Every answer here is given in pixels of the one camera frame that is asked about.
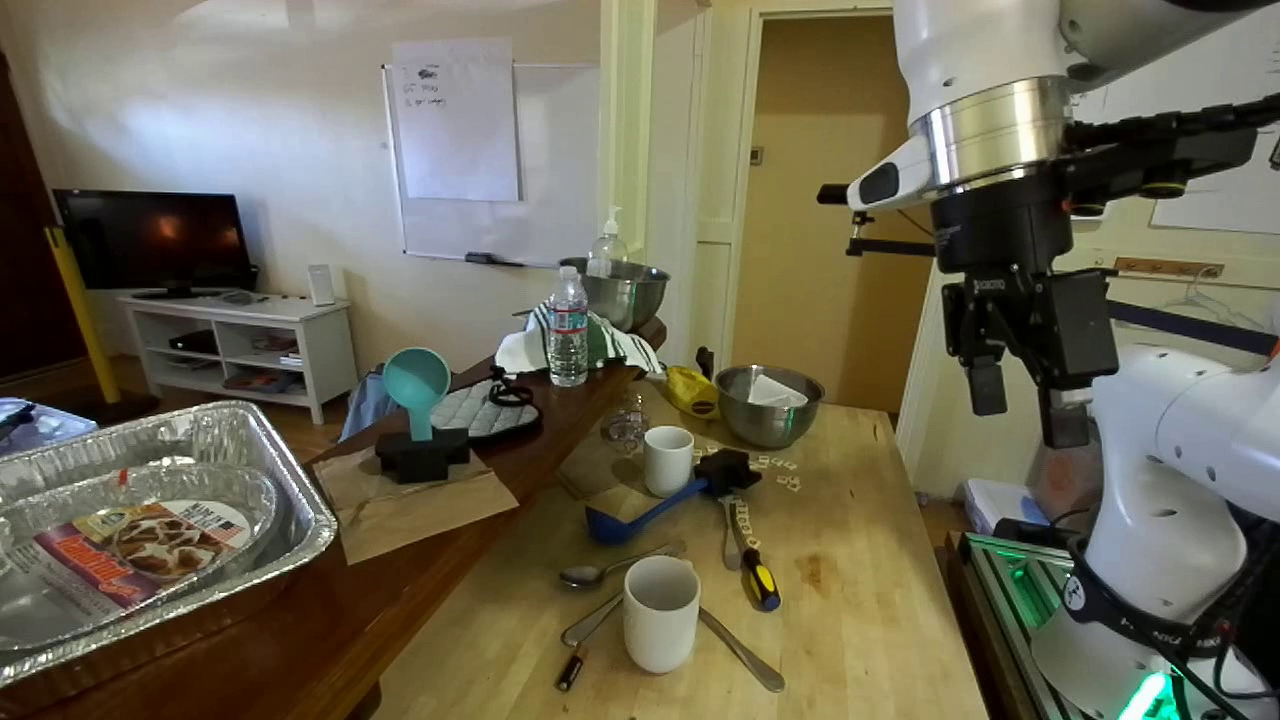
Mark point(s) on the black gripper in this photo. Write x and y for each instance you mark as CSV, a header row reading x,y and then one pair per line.
x,y
1033,327

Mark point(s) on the white napkin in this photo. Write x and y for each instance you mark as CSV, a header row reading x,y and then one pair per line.
x,y
772,395

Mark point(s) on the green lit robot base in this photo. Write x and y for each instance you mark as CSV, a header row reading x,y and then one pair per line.
x,y
1026,585

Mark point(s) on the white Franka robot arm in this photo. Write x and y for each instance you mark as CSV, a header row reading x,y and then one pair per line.
x,y
1181,441

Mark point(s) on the silver bowl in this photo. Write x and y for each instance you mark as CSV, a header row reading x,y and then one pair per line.
x,y
766,425

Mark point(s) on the large steel mixing bowl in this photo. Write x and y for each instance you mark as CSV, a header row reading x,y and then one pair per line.
x,y
624,293

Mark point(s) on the pinkish box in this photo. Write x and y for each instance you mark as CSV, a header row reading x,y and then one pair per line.
x,y
1064,479

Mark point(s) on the tan wooden door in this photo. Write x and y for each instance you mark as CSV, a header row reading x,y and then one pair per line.
x,y
812,240

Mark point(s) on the small black box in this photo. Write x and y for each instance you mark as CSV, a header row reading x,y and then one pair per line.
x,y
729,472

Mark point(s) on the yellow black screwdriver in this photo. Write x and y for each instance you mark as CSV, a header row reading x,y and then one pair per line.
x,y
757,572

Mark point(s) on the yellow plastic object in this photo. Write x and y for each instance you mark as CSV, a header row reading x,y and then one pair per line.
x,y
690,395

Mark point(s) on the small white mug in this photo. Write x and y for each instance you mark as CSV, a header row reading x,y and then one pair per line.
x,y
666,467

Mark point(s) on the metal butter knife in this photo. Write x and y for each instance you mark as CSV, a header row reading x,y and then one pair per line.
x,y
745,652

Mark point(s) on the small clear glass jar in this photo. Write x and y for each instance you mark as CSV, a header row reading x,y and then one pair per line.
x,y
624,425

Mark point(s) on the blue ladle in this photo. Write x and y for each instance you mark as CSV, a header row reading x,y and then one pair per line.
x,y
624,522

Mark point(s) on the tall white mug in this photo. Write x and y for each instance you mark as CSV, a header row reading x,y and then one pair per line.
x,y
663,616

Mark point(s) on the clear spray bottle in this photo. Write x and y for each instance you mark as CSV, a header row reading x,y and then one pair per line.
x,y
606,248

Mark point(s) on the clear plastic water bottle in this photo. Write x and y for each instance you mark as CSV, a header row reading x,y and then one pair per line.
x,y
571,341

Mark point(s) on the metal spoon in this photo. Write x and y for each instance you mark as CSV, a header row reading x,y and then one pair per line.
x,y
580,578

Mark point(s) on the white crumpled cloth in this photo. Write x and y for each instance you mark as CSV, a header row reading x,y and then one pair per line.
x,y
523,350

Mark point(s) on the white whiteboard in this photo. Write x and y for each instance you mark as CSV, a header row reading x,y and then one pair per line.
x,y
563,200

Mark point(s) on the striped oven mitt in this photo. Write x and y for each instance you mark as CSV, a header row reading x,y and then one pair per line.
x,y
487,409

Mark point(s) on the black marker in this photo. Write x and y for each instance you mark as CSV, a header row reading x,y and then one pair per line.
x,y
495,257

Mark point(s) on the black block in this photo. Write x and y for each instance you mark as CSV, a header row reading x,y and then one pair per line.
x,y
422,459

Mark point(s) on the teal plastic cup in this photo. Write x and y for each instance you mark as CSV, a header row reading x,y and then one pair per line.
x,y
416,382

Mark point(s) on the brown paper sheet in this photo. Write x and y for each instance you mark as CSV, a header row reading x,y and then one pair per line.
x,y
413,512

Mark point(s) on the white paper sheet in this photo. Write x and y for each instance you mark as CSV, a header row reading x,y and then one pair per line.
x,y
453,125

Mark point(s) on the blue cloth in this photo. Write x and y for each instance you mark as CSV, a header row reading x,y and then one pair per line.
x,y
362,407

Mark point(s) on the white television stand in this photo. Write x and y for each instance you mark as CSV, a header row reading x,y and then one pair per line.
x,y
320,347

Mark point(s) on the aluminium foil tray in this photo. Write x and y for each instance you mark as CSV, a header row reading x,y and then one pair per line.
x,y
303,507

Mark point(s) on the black flat television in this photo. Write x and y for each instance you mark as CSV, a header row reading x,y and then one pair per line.
x,y
155,240

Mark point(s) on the clear food container with label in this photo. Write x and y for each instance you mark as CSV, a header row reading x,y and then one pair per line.
x,y
144,542

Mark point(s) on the yellow pole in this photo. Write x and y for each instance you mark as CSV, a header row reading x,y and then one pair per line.
x,y
80,314

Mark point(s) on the bluish plastic bag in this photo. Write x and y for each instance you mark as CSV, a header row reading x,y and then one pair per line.
x,y
43,425

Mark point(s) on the black camera rod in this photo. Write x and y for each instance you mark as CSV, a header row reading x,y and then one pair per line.
x,y
1186,327

